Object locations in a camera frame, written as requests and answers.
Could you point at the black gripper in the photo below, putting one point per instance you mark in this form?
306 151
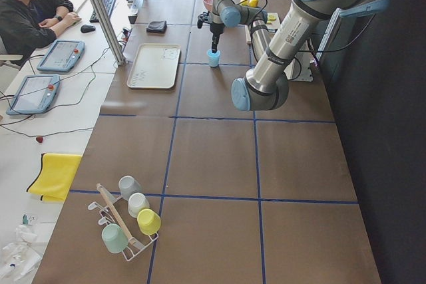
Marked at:
216 28

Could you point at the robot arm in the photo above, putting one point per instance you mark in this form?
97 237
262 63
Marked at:
265 87

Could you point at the light blue plastic cup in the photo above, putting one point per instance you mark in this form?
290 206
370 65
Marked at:
213 57

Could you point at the grey cup on rack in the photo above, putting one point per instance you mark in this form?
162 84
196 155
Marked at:
128 186

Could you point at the white cup on rack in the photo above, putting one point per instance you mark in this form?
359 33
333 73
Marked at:
137 202

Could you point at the yellow cup on rack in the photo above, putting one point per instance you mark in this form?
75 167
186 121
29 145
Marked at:
149 221

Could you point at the green cup on rack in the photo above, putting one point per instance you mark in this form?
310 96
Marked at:
114 238

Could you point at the wooden cutting board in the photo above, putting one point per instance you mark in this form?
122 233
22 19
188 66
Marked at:
248 35

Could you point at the pink bowl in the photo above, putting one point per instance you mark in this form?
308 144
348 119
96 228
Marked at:
208 4

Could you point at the whole lemon upper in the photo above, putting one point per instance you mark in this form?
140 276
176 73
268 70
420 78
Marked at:
253 3

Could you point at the folded grey cloth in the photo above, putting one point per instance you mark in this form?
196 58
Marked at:
159 27

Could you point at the cream bear serving tray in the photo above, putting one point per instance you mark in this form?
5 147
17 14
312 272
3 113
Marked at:
154 67

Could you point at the black keyboard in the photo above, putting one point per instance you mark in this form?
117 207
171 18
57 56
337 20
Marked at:
108 5

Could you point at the black computer mouse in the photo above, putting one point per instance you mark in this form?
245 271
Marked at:
87 29

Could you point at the blue teach pendant upper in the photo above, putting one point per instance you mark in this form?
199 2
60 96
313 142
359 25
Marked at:
62 56

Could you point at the blue teach pendant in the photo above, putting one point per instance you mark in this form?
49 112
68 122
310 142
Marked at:
62 56
35 94

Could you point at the seated person in black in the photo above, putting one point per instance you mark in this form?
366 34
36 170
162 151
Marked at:
27 25

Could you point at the blue teach pendant lower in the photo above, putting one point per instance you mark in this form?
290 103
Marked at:
35 94

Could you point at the yellow cloth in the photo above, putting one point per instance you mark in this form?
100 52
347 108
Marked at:
55 177

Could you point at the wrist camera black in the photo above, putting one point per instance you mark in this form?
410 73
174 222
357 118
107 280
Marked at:
203 19

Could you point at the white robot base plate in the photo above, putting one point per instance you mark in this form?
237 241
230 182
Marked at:
299 68

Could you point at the aluminium frame post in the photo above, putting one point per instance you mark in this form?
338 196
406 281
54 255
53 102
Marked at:
108 31

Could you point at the wooden rack handle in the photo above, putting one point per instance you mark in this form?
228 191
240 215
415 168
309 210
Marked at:
109 199

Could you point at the white wire cup rack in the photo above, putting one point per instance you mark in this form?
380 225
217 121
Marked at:
143 242

